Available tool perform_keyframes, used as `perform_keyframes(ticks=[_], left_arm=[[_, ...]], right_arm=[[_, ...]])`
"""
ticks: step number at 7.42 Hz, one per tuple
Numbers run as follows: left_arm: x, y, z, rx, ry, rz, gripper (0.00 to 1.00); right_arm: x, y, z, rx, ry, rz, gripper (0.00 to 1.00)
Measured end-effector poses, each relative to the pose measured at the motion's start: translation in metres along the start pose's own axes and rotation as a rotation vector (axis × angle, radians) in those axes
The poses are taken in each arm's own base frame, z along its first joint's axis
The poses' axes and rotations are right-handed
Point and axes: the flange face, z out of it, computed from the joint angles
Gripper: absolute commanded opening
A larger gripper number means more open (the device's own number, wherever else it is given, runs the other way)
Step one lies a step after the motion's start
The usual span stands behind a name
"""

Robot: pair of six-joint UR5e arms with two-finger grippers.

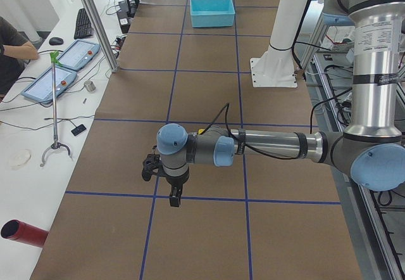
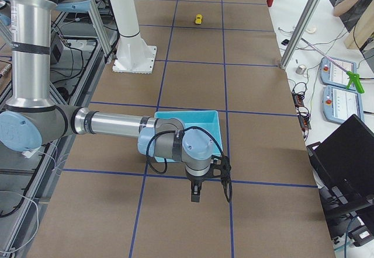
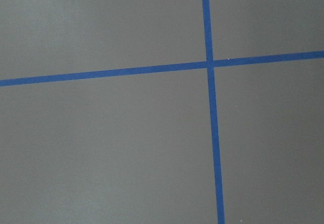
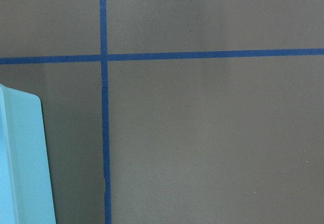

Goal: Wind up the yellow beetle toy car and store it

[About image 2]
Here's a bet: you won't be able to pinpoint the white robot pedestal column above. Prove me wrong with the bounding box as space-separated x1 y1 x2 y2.
110 0 157 74

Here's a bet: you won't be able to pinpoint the yellow beetle toy car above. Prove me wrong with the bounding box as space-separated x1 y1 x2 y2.
195 14 203 25

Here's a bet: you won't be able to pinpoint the black camera cable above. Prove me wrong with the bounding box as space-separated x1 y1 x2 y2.
146 126 233 203

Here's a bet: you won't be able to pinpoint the small silver metal cylinder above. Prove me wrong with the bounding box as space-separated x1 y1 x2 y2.
295 64 307 75

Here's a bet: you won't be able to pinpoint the green handled reacher grabber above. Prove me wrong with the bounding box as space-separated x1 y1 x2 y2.
301 38 365 93

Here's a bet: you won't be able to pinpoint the near blue teach pendant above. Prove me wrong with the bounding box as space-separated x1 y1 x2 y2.
322 85 364 124

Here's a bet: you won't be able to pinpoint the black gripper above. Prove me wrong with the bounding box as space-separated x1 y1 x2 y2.
186 173 210 202

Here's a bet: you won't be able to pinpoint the far blue teach pendant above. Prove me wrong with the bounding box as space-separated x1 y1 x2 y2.
319 57 356 88

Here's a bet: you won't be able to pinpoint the blue teach pendant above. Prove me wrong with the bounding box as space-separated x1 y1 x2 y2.
319 57 356 88
322 85 364 124

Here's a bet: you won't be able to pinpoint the seated person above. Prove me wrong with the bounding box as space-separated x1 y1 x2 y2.
333 0 373 32

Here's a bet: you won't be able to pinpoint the aluminium frame post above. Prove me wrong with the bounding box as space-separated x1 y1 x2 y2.
279 0 320 69

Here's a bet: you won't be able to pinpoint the black laptop computer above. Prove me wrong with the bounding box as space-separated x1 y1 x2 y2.
307 114 373 204

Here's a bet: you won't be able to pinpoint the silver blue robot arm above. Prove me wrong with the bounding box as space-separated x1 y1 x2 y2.
1 0 213 202

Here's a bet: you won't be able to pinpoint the light blue plastic bin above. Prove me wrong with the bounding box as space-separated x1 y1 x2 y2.
142 110 222 162

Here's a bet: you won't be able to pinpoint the black power adapter box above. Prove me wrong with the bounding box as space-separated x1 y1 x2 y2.
50 34 64 64

